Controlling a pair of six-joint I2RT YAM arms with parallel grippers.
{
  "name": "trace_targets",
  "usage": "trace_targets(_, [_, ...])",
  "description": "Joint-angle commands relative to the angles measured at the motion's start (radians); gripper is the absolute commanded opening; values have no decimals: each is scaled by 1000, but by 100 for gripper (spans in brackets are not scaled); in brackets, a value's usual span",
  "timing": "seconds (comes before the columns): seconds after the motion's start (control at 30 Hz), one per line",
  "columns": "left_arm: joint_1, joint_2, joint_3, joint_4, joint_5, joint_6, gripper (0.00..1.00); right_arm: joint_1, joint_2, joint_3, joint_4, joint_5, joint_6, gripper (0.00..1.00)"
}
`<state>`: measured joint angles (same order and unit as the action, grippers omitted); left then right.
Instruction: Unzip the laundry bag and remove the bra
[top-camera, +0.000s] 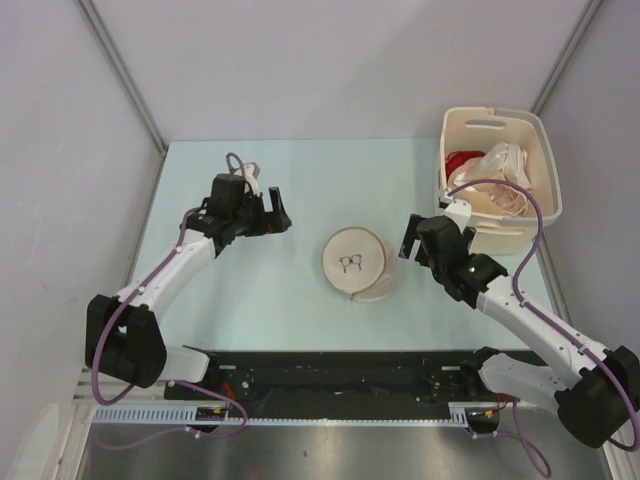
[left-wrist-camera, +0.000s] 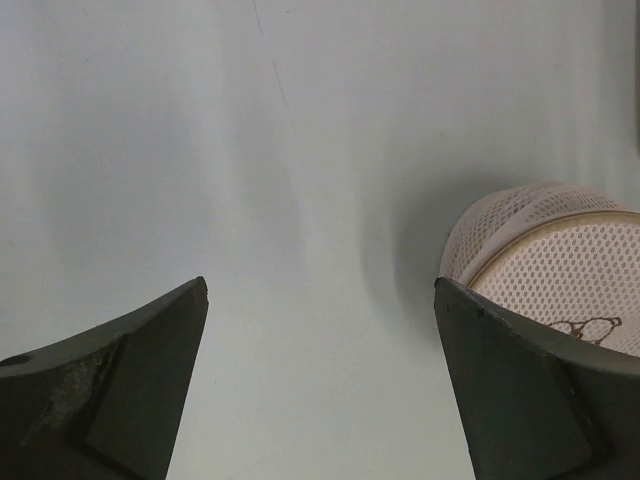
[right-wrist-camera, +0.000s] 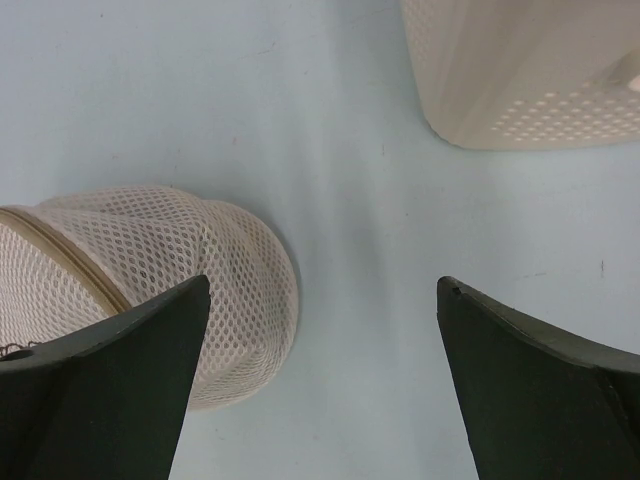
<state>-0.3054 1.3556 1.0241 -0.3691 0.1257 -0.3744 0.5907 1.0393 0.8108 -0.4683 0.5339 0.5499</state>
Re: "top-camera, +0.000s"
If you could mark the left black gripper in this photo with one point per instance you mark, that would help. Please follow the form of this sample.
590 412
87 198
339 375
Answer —
274 222

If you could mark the pile of bras in basket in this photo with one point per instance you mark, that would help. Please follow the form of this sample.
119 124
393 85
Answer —
505 162

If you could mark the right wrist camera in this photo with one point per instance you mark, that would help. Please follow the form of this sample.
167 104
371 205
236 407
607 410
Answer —
457 210

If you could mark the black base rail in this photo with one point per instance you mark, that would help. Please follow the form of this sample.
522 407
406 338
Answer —
382 387

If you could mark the white slotted cable duct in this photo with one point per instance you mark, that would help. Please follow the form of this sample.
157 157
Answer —
205 415

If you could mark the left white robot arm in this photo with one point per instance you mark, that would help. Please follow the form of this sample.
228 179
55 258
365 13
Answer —
123 335

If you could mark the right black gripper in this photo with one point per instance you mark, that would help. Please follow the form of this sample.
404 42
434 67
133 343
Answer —
410 237

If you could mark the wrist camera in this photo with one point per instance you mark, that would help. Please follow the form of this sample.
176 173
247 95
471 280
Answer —
250 172
457 210

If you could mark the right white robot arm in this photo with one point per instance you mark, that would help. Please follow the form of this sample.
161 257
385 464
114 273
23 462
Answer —
593 390

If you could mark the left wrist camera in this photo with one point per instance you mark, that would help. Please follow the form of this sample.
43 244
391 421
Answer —
250 172

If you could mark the cream plastic basket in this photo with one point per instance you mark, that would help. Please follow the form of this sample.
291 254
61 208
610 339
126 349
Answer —
480 129

